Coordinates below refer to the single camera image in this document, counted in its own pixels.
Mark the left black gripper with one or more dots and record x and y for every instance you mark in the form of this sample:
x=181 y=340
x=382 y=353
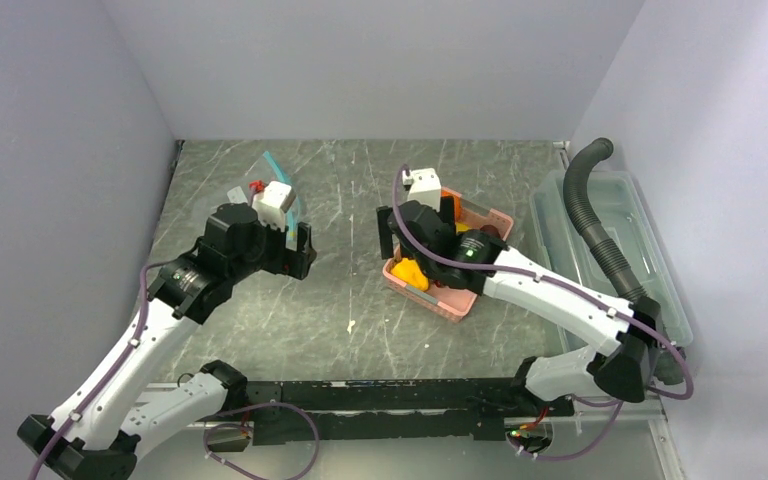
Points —
x=305 y=252

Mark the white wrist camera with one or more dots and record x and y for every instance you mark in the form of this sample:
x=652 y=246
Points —
x=423 y=186
x=272 y=201

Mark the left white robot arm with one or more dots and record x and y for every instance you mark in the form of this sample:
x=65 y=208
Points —
x=99 y=432

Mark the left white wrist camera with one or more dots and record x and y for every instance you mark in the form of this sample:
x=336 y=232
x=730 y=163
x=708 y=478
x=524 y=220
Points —
x=272 y=201

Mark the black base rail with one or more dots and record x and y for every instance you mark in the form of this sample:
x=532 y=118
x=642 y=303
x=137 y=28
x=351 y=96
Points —
x=482 y=409

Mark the dark brown passion fruit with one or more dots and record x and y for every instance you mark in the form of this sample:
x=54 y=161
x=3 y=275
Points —
x=491 y=231

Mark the pink perforated plastic basket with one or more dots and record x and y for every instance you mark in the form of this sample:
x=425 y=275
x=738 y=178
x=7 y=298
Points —
x=450 y=304

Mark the clear plastic storage bin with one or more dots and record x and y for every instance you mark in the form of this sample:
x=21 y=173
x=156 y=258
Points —
x=635 y=257

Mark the orange fruit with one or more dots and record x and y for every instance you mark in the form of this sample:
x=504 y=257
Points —
x=450 y=206

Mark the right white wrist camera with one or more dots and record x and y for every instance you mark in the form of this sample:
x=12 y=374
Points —
x=423 y=186

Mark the clear zip bag blue zipper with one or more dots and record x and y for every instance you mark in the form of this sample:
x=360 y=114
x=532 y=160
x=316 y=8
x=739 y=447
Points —
x=266 y=169

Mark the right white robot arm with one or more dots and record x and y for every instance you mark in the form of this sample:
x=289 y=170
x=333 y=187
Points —
x=619 y=354

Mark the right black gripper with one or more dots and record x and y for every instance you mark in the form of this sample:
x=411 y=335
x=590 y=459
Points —
x=385 y=231

